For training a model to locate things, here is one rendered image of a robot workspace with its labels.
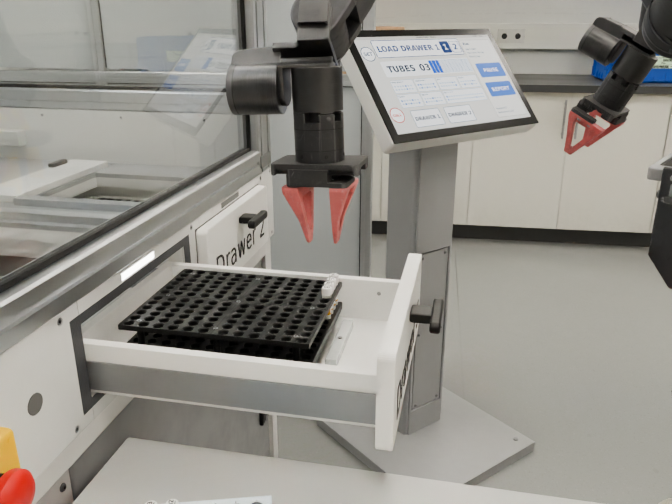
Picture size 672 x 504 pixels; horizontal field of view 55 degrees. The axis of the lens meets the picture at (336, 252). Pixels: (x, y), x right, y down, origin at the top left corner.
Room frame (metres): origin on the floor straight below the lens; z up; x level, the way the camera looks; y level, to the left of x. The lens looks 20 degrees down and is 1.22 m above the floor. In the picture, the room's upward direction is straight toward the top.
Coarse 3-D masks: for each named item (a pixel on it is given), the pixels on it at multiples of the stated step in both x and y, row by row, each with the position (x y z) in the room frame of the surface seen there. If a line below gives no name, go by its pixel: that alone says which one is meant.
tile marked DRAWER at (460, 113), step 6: (444, 108) 1.59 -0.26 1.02; (450, 108) 1.60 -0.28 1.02; (456, 108) 1.61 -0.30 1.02; (462, 108) 1.62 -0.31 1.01; (468, 108) 1.63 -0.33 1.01; (450, 114) 1.59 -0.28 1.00; (456, 114) 1.60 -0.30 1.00; (462, 114) 1.61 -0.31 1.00; (468, 114) 1.62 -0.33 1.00; (450, 120) 1.57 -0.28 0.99; (456, 120) 1.58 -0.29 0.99; (462, 120) 1.59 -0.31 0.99; (468, 120) 1.60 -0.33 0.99; (474, 120) 1.62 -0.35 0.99
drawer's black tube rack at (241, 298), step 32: (192, 288) 0.75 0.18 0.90; (224, 288) 0.76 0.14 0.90; (256, 288) 0.75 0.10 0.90; (288, 288) 0.76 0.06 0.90; (320, 288) 0.75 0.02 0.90; (128, 320) 0.66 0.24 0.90; (160, 320) 0.67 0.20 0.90; (192, 320) 0.66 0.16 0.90; (224, 320) 0.66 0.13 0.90; (256, 320) 0.66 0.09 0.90; (288, 320) 0.66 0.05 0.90; (224, 352) 0.64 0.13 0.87; (256, 352) 0.64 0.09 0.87; (288, 352) 0.64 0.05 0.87; (320, 352) 0.65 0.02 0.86
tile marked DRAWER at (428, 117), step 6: (432, 108) 1.57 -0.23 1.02; (438, 108) 1.58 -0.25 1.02; (414, 114) 1.52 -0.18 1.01; (420, 114) 1.53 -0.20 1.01; (426, 114) 1.54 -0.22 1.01; (432, 114) 1.55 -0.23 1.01; (438, 114) 1.56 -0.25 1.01; (414, 120) 1.51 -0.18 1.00; (420, 120) 1.52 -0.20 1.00; (426, 120) 1.53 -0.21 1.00; (432, 120) 1.54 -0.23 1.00; (438, 120) 1.55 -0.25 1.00; (420, 126) 1.51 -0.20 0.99; (426, 126) 1.52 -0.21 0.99
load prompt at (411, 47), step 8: (376, 40) 1.63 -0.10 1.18; (384, 40) 1.64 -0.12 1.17; (392, 40) 1.66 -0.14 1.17; (400, 40) 1.67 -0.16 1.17; (408, 40) 1.69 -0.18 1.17; (416, 40) 1.71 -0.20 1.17; (424, 40) 1.72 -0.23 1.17; (432, 40) 1.74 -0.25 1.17; (440, 40) 1.75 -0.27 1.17; (448, 40) 1.77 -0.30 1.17; (456, 40) 1.79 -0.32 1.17; (376, 48) 1.61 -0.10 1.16; (384, 48) 1.62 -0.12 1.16; (392, 48) 1.64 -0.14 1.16; (400, 48) 1.65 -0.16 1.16; (408, 48) 1.67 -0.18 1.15; (416, 48) 1.68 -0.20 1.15; (424, 48) 1.70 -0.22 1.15; (432, 48) 1.72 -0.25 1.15; (440, 48) 1.73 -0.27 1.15; (448, 48) 1.75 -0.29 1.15; (456, 48) 1.77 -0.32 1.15; (384, 56) 1.61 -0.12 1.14; (392, 56) 1.62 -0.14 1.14; (400, 56) 1.63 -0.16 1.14; (408, 56) 1.65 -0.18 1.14; (416, 56) 1.66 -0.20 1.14
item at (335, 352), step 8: (344, 320) 0.77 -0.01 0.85; (352, 320) 0.77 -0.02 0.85; (344, 328) 0.74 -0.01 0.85; (352, 328) 0.76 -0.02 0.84; (336, 336) 0.72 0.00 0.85; (344, 336) 0.72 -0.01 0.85; (336, 344) 0.70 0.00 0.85; (344, 344) 0.71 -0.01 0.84; (328, 352) 0.68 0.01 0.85; (336, 352) 0.68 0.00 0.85; (328, 360) 0.67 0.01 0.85; (336, 360) 0.66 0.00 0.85
